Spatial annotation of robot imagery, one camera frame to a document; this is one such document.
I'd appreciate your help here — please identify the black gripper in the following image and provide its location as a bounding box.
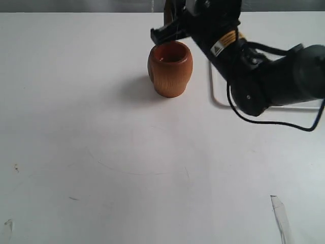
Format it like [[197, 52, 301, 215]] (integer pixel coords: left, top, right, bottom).
[[150, 1, 244, 66]]

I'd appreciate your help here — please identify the wooden pestle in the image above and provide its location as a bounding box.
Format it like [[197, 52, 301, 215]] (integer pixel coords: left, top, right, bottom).
[[164, 0, 175, 25]]

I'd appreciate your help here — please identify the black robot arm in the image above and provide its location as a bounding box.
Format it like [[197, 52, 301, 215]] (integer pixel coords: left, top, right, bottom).
[[150, 1, 324, 116]]

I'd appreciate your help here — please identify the wooden mortar cup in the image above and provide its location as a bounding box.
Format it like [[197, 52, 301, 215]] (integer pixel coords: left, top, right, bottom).
[[147, 41, 193, 98]]

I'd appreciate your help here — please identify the white plastic tray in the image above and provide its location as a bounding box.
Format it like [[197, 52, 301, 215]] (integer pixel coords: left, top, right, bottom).
[[208, 62, 321, 112]]

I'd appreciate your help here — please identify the clear tape strip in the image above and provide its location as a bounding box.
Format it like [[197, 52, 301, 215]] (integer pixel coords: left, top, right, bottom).
[[270, 195, 295, 244]]

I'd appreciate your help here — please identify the black cable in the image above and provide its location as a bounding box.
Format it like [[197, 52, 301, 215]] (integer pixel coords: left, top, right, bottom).
[[226, 25, 325, 132]]

